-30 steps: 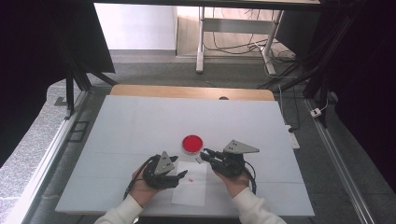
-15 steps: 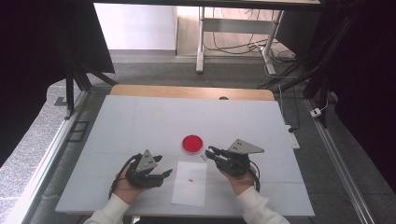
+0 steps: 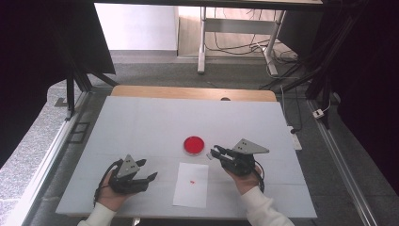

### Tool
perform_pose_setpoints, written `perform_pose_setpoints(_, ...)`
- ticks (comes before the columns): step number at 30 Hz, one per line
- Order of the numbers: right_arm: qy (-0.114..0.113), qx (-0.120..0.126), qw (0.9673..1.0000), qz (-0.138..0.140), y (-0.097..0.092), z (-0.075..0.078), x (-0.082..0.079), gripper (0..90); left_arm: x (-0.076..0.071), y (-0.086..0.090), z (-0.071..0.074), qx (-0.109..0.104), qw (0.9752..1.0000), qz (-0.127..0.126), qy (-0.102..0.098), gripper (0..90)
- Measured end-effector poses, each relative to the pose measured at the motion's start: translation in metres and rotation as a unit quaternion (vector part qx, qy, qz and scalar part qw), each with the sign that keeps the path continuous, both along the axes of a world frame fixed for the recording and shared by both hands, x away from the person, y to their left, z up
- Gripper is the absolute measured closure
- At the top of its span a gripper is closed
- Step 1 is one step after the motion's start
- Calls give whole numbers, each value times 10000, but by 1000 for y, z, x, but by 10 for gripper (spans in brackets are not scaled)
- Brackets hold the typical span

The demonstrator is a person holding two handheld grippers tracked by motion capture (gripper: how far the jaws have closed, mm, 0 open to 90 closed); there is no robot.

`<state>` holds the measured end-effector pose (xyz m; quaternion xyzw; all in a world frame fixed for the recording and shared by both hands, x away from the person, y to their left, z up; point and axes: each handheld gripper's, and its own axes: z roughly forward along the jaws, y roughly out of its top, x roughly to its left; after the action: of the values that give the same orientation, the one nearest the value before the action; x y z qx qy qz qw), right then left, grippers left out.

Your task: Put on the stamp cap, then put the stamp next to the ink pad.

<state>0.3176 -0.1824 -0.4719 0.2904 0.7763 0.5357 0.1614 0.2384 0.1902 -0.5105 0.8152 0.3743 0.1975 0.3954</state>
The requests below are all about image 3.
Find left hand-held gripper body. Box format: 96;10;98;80
107;153;151;195

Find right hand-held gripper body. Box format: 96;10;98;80
218;138;270;177

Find round red ink dish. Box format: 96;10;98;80
183;136;206;155

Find white paper sheet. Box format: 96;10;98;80
171;162;210;209

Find person's right hand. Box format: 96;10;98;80
223;164;263;196

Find person's left hand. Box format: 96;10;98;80
95;170;134;213

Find white power strip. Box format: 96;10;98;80
287;125;303;152

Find wooden table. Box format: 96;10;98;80
110;85;278;103

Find black metal stand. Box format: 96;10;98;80
56;56;120;122
259;0;375;130

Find dark cabinet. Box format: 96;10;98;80
277;10;324;59

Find black curtain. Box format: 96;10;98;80
0;0;117;169
313;0;399;196

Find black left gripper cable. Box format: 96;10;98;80
92;158;124;208

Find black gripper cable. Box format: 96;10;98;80
253;160;266;194
92;158;124;208

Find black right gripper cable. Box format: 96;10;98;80
253;160;266;194

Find aluminium floor rail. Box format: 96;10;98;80
4;90;92;226
305;99;379;226

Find tangle of floor cables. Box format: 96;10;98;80
205;8;299;65

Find white desk frame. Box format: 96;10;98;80
197;6;287;76

